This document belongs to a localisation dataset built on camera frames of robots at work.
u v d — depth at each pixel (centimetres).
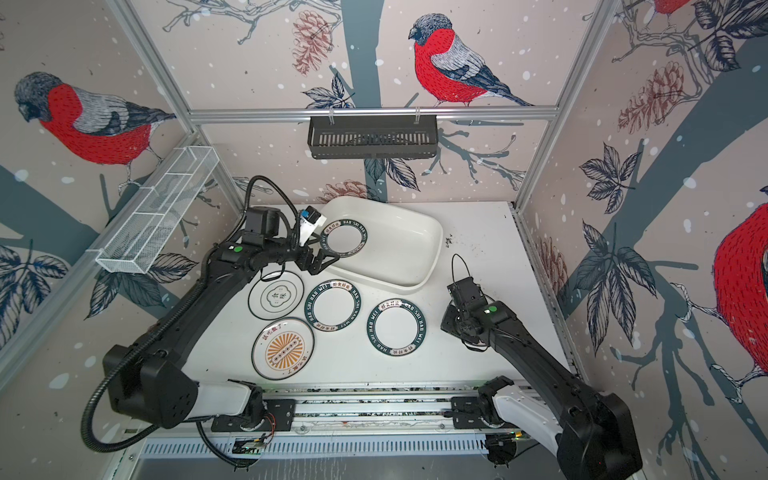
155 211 77
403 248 107
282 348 85
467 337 69
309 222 67
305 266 69
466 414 74
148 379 39
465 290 66
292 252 66
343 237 110
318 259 69
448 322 74
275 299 95
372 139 106
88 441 36
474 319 58
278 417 73
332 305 93
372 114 89
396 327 88
